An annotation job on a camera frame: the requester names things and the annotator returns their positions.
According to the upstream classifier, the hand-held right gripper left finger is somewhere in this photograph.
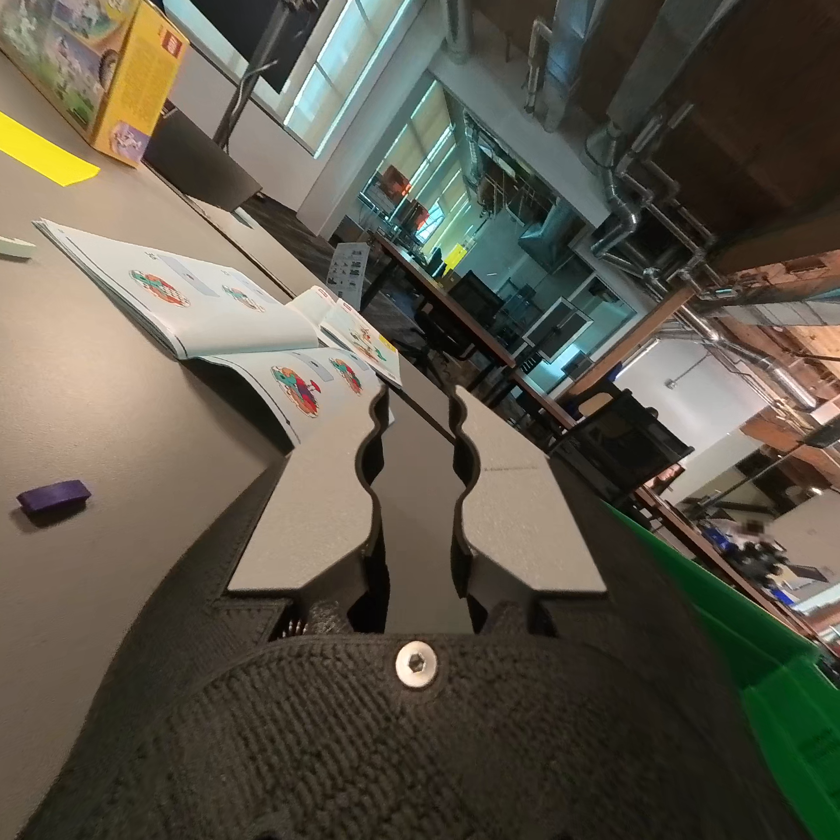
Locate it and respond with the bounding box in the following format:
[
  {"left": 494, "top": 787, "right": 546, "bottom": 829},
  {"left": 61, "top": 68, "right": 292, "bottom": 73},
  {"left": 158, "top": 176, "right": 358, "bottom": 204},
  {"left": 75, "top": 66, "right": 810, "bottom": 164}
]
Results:
[{"left": 226, "top": 384, "right": 389, "bottom": 595}]

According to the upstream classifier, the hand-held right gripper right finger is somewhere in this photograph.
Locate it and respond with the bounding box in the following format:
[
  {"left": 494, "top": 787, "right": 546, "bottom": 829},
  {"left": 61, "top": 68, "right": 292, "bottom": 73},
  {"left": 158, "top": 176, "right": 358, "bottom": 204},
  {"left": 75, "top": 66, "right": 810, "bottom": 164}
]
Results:
[{"left": 449, "top": 386, "right": 609, "bottom": 598}]

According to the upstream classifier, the small lego instruction booklet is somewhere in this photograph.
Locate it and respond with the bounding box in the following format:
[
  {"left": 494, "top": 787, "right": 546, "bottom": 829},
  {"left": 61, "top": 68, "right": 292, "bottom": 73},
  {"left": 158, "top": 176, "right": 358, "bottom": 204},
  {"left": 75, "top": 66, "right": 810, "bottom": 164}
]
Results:
[{"left": 287, "top": 285, "right": 403, "bottom": 389}]

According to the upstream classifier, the open lego instruction booklet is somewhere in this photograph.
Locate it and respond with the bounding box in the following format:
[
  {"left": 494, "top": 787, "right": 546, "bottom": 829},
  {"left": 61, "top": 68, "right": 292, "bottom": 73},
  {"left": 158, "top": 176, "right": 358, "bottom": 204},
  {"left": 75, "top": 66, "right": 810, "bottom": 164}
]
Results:
[{"left": 33, "top": 218, "right": 395, "bottom": 454}]

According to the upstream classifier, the purple lego piece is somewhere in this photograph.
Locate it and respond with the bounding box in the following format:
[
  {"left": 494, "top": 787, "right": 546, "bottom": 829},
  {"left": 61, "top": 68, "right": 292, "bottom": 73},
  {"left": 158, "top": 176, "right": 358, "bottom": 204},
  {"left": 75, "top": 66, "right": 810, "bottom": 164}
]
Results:
[{"left": 16, "top": 479, "right": 92, "bottom": 526}]

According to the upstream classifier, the colourful lego set box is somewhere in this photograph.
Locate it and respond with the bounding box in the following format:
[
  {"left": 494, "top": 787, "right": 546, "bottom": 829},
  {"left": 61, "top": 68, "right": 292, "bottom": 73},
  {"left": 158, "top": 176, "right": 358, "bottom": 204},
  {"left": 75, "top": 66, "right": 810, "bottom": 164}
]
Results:
[{"left": 0, "top": 0, "right": 191, "bottom": 169}]

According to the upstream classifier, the black plastic crate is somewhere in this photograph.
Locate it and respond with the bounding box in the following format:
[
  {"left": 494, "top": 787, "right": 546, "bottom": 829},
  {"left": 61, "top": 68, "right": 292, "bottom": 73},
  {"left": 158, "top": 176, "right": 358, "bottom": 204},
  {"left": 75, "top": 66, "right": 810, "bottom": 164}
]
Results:
[{"left": 548, "top": 387, "right": 695, "bottom": 508}]

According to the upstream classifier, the long brown table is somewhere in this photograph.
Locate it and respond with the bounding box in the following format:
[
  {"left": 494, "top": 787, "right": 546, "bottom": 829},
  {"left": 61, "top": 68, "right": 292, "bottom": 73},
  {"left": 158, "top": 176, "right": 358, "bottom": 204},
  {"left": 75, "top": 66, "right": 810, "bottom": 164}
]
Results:
[{"left": 371, "top": 233, "right": 573, "bottom": 429}]

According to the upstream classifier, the black office chair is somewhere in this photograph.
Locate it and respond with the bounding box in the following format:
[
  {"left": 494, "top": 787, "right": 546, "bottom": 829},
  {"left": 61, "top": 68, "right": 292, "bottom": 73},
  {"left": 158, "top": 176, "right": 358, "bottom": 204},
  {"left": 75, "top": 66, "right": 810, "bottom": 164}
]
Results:
[{"left": 412, "top": 269, "right": 508, "bottom": 370}]

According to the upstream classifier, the white printed sign sheet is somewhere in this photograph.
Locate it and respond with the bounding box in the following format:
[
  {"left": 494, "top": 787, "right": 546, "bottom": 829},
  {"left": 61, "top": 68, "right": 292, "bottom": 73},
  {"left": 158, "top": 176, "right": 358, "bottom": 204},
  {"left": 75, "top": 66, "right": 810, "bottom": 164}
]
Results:
[{"left": 326, "top": 242, "right": 370, "bottom": 311}]

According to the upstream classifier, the green plastic bin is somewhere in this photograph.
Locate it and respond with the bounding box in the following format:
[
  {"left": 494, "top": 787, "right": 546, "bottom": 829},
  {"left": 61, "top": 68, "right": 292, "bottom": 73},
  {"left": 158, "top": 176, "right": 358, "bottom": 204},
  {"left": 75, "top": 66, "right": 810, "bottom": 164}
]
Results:
[{"left": 602, "top": 502, "right": 840, "bottom": 840}]

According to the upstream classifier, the black display stand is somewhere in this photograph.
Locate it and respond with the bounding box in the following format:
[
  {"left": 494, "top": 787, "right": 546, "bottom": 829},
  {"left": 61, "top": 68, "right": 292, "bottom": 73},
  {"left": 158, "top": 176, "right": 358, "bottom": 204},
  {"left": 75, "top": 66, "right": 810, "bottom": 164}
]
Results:
[{"left": 141, "top": 0, "right": 304, "bottom": 212}]

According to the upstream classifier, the yellow paper sheet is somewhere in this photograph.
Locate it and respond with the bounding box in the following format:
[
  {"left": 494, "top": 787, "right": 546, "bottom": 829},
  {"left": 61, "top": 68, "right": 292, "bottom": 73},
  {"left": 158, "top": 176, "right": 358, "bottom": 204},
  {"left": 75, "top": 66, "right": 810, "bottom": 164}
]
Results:
[{"left": 0, "top": 112, "right": 101, "bottom": 187}]

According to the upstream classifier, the large black display screen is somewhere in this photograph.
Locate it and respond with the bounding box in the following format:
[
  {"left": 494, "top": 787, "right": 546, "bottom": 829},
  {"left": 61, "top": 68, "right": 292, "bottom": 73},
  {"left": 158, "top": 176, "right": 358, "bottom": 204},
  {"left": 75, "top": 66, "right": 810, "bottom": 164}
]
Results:
[{"left": 161, "top": 0, "right": 342, "bottom": 94}]

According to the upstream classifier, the silver ventilation duct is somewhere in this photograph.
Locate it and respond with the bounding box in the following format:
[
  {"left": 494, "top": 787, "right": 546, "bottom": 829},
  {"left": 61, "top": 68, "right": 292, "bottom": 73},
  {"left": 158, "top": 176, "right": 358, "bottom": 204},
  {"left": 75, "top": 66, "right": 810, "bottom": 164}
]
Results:
[{"left": 584, "top": 98, "right": 723, "bottom": 277}]

